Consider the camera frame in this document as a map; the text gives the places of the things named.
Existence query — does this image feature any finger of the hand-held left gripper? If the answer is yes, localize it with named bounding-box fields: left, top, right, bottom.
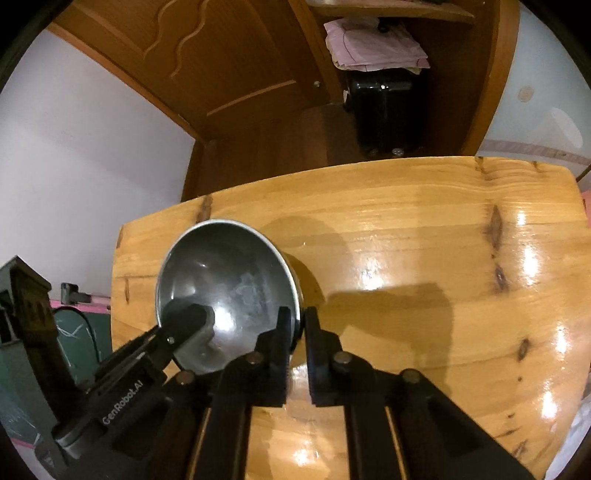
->
left=157, top=304, right=216, bottom=366

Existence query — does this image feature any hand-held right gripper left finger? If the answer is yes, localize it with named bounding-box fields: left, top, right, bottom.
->
left=78, top=306, right=296, bottom=480

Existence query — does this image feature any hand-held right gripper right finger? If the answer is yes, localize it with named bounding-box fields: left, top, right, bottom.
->
left=305, top=306, right=536, bottom=480

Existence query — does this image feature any stainless steel bowl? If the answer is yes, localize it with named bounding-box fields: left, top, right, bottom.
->
left=156, top=219, right=304, bottom=374

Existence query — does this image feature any black clip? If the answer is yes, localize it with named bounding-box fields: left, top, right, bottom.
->
left=61, top=282, right=94, bottom=305

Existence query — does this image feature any black suitcase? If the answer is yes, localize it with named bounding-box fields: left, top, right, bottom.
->
left=344, top=67, right=428, bottom=158

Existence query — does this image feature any white plastic bag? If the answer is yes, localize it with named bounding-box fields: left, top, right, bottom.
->
left=545, top=401, right=591, bottom=480

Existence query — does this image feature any wooden wardrobe door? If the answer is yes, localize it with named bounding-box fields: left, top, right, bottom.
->
left=48, top=0, right=331, bottom=139

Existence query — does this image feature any pink folded cloth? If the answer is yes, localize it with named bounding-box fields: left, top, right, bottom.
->
left=323, top=17, right=431, bottom=72

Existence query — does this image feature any wooden wardrobe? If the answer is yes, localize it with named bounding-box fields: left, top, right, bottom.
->
left=182, top=0, right=521, bottom=202

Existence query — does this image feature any green chalkboard with pink frame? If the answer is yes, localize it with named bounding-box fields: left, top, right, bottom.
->
left=0, top=298, right=114, bottom=448

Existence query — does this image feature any black cable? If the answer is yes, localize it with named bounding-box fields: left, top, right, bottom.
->
left=53, top=305, right=101, bottom=365

